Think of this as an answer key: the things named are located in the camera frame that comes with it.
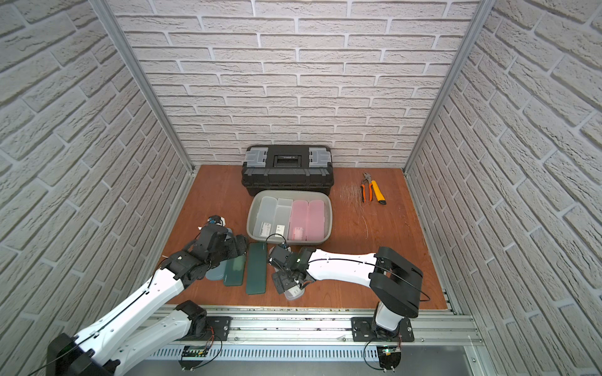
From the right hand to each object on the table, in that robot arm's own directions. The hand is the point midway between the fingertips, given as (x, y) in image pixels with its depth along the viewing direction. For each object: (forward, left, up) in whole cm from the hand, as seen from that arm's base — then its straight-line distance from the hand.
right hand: (292, 278), depth 82 cm
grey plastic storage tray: (+35, -12, +3) cm, 37 cm away
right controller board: (-24, -30, -4) cm, 39 cm away
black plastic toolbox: (+42, -1, +14) cm, 44 cm away
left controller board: (-19, +32, -5) cm, 38 cm away
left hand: (+12, +18, +10) cm, 24 cm away
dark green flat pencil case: (+5, +13, -1) cm, 14 cm away
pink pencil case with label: (+24, -3, -1) cm, 25 cm away
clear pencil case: (-5, -1, -1) cm, 5 cm away
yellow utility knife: (+38, -42, -2) cm, 57 cm away
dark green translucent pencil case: (+5, +22, -1) cm, 22 cm away
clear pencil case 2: (+27, +11, 0) cm, 29 cm away
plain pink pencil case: (+24, -11, 0) cm, 26 cm away
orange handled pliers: (+48, -38, -2) cm, 62 cm away
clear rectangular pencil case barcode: (+26, +4, 0) cm, 26 cm away
